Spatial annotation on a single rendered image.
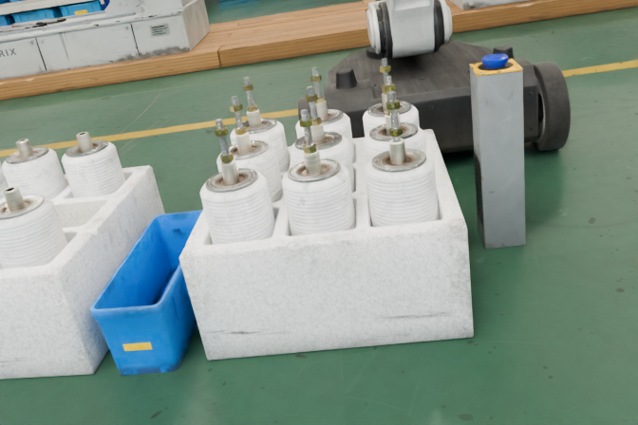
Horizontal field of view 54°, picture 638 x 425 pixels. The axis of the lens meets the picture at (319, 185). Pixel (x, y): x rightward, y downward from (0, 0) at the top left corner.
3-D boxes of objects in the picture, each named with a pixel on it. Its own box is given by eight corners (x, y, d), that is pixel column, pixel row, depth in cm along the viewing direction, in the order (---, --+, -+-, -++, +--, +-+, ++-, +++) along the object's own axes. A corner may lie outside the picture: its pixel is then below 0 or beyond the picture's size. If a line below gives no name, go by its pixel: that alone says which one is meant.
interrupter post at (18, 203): (14, 206, 92) (7, 186, 91) (29, 205, 92) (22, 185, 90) (6, 213, 90) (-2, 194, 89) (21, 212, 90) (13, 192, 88)
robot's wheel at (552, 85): (521, 134, 154) (520, 55, 146) (541, 131, 154) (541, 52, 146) (548, 164, 136) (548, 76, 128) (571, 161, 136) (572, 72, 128)
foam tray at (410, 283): (247, 233, 127) (229, 153, 120) (439, 212, 123) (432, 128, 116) (207, 361, 92) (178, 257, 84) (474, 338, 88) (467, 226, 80)
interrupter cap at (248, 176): (214, 175, 92) (213, 170, 92) (263, 170, 91) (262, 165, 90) (199, 196, 85) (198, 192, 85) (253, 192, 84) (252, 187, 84)
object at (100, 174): (102, 226, 124) (74, 142, 117) (147, 222, 123) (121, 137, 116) (81, 250, 116) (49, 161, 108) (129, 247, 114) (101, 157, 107)
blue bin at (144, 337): (170, 269, 118) (154, 214, 114) (226, 265, 117) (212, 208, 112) (109, 379, 91) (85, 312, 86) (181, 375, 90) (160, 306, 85)
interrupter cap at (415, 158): (430, 170, 82) (430, 165, 81) (373, 177, 82) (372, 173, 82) (422, 149, 89) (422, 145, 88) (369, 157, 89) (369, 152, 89)
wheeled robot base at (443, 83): (322, 101, 199) (306, -6, 186) (485, 78, 195) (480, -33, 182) (321, 179, 141) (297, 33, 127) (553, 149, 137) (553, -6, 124)
